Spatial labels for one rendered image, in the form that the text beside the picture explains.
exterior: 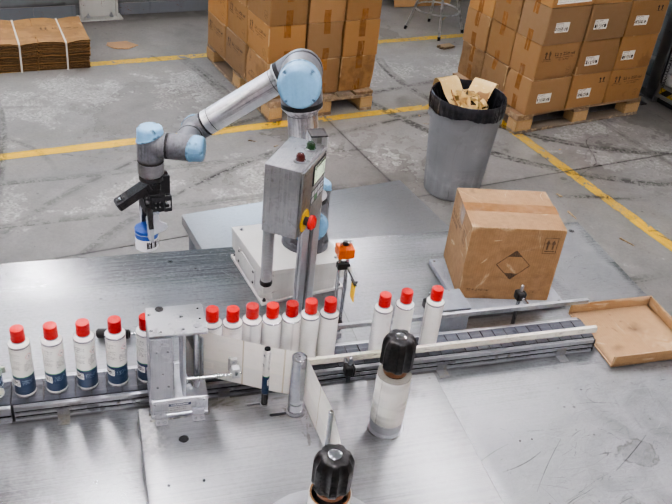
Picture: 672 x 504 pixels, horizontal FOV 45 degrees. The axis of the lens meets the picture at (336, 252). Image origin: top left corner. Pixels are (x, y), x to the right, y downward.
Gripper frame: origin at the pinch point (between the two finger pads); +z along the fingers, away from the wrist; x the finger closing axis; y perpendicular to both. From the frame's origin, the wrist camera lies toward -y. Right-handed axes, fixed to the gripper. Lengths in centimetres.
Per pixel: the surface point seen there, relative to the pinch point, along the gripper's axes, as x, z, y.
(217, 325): -54, -4, 4
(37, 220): 178, 100, -13
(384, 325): -64, 0, 48
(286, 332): -58, -1, 21
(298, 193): -57, -42, 23
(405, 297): -63, -7, 54
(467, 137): 126, 57, 214
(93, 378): -49, 8, -27
